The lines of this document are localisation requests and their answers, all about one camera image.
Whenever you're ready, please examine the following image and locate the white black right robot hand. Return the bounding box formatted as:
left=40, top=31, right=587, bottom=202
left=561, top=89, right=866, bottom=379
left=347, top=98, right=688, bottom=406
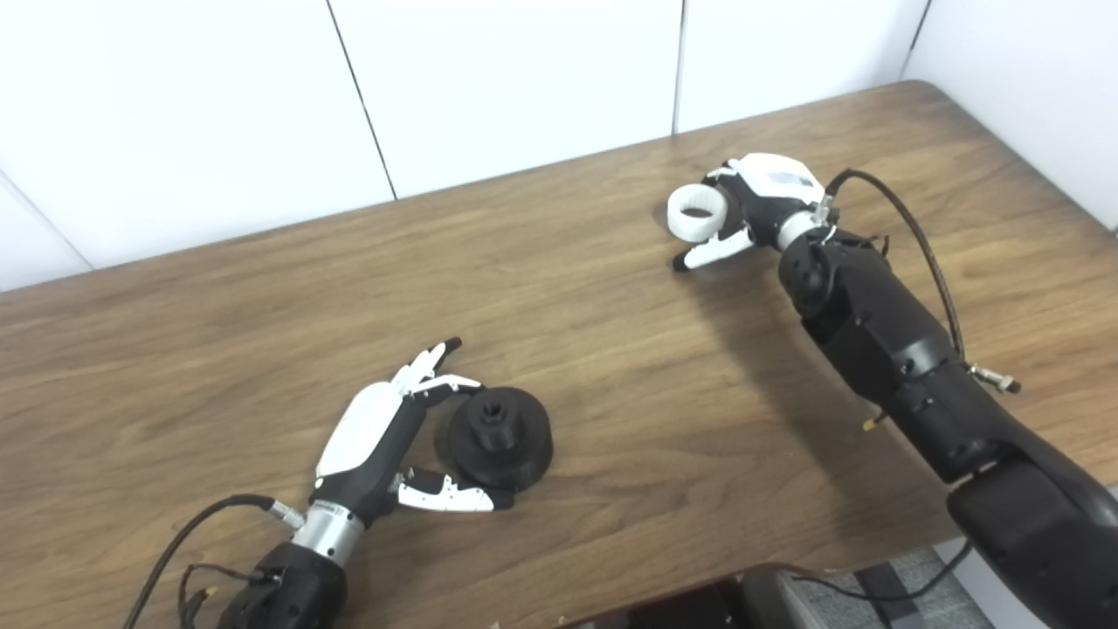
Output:
left=671, top=153, right=829, bottom=273

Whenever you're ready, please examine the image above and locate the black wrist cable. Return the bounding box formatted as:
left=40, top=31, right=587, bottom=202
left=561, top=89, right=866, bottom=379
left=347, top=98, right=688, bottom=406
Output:
left=817, top=169, right=1021, bottom=394
left=122, top=494, right=302, bottom=629

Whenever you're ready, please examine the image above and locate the thin right wrist wire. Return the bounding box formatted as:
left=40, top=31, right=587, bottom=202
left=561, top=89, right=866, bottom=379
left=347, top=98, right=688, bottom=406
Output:
left=838, top=229, right=892, bottom=259

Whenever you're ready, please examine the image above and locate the thin wrist wire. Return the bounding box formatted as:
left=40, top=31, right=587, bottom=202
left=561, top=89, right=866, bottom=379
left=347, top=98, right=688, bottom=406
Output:
left=838, top=229, right=892, bottom=259
left=177, top=563, right=280, bottom=629

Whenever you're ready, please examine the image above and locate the thin black loose cable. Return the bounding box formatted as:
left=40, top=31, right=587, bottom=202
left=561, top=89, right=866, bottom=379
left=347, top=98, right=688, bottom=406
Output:
left=790, top=540, right=975, bottom=604

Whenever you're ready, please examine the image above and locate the grey textured panel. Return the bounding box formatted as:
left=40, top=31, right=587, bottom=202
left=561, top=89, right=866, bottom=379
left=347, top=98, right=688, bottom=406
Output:
left=777, top=543, right=997, bottom=629

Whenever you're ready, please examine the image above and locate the white toothed ring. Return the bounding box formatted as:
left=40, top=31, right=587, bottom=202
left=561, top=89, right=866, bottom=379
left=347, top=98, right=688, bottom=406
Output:
left=667, top=184, right=729, bottom=243

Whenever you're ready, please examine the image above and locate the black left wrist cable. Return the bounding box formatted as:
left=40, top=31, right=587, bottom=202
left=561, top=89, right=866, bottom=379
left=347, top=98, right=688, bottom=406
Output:
left=122, top=494, right=302, bottom=629

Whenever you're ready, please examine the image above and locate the thin left wrist wire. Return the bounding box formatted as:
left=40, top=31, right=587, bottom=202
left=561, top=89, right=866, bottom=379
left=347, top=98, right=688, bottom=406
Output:
left=177, top=563, right=280, bottom=629

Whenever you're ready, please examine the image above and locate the round black stepped part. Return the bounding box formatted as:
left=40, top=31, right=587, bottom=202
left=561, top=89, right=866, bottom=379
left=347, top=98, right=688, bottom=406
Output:
left=447, top=387, right=554, bottom=492

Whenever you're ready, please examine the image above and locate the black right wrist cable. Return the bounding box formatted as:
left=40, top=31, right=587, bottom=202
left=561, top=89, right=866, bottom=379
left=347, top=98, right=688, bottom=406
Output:
left=817, top=169, right=1021, bottom=394

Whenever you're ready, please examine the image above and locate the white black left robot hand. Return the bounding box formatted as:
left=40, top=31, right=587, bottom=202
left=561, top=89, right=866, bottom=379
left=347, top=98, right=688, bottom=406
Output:
left=313, top=337, right=514, bottom=525

